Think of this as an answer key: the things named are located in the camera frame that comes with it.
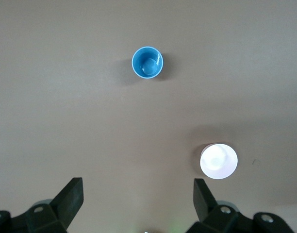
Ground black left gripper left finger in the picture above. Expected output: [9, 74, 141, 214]
[0, 177, 84, 233]

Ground blue plastic cup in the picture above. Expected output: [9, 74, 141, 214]
[131, 46, 164, 80]

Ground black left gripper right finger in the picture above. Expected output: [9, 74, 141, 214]
[184, 178, 295, 233]

